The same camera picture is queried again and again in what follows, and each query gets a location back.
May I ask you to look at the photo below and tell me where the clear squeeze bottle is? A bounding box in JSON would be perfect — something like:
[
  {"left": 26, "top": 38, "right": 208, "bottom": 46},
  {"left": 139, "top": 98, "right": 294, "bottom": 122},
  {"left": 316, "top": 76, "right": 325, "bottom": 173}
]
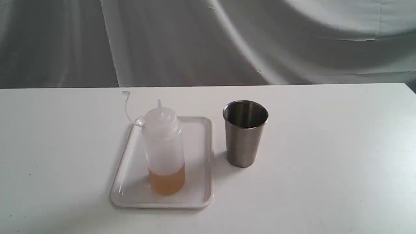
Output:
[{"left": 122, "top": 91, "right": 186, "bottom": 196}]

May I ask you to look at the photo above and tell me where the stainless steel cup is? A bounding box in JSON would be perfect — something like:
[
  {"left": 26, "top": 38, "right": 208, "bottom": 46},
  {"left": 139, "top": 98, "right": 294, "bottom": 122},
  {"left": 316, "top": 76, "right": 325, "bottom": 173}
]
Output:
[{"left": 222, "top": 100, "right": 269, "bottom": 168}]

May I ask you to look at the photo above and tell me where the grey fabric backdrop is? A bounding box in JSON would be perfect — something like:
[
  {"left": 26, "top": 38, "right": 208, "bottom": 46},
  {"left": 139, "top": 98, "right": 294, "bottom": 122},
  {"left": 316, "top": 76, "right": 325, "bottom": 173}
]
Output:
[{"left": 0, "top": 0, "right": 415, "bottom": 89}]

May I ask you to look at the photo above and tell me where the white plastic tray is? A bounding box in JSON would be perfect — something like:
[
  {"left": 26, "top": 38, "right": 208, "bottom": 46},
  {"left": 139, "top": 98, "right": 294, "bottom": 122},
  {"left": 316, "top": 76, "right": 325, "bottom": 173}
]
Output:
[{"left": 110, "top": 116, "right": 214, "bottom": 209}]

